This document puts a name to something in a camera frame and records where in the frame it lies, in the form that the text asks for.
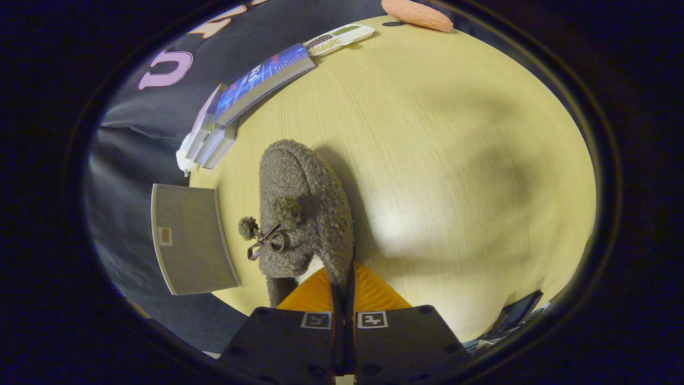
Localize grey book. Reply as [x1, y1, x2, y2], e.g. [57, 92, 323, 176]
[195, 122, 239, 170]

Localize pink-orange fuzzy object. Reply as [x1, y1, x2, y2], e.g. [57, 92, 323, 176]
[381, 0, 454, 33]

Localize blue book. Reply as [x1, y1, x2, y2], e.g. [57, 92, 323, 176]
[214, 43, 317, 127]

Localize brown fuzzy shoe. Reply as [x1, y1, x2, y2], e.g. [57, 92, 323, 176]
[238, 139, 356, 308]

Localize pink book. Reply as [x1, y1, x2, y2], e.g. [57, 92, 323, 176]
[184, 83, 230, 161]

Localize white plush toy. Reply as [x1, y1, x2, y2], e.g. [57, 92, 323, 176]
[175, 131, 201, 177]

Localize white divided tray of beans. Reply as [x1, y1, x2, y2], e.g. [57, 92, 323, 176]
[303, 24, 376, 57]

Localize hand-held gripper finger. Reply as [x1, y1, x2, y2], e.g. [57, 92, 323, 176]
[216, 267, 345, 385]
[345, 262, 472, 385]

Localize dark blue object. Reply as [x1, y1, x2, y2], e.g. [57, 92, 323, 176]
[465, 290, 551, 353]

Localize black backdrop cloth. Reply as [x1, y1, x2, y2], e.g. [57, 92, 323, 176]
[83, 0, 385, 356]

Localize grey storage box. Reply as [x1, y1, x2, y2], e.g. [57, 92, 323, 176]
[151, 183, 241, 296]

